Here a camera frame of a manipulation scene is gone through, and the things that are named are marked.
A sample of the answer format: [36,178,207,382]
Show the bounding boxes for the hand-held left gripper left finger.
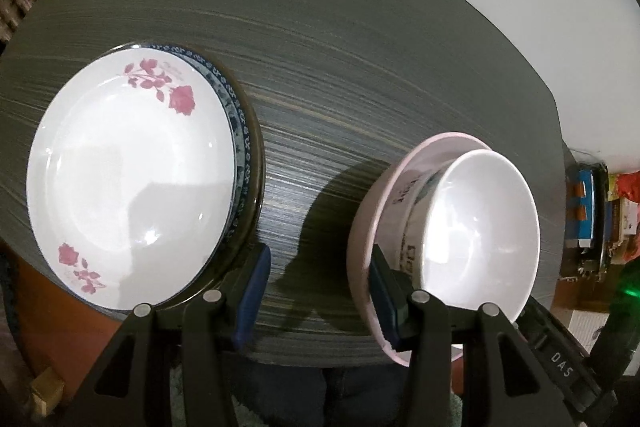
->
[71,243,272,427]

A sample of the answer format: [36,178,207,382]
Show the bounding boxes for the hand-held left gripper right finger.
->
[368,244,576,427]

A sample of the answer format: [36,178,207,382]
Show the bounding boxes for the large pink bowl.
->
[347,132,497,369]

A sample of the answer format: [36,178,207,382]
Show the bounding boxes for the white bowl with black lettering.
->
[382,154,442,282]

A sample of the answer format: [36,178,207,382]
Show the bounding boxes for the white bowl with blue pattern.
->
[419,149,541,326]

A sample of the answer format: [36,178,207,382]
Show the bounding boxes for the large blue floral plate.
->
[107,42,266,313]

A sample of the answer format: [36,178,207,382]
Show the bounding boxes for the white plate with pink flowers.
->
[26,47,238,313]

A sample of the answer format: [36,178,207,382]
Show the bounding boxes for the dark wooden side cabinet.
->
[554,142,640,310]

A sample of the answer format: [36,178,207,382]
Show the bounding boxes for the person's legs in dark trousers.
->
[235,354,413,427]

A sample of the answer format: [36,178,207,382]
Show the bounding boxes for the red and yellow packet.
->
[607,172,640,208]

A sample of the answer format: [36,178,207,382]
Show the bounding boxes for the light wooden block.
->
[29,366,67,414]

